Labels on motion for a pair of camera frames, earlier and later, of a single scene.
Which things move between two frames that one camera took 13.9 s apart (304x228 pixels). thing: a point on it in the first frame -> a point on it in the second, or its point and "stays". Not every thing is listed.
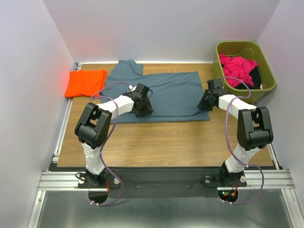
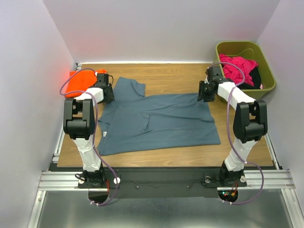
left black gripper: [148, 108] -> [110, 97]
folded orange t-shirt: [88, 82] stays
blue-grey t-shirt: [175, 95] -> [135, 122]
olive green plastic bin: [249, 50] stays
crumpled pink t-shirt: [237, 67] stays
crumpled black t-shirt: [256, 79] stays
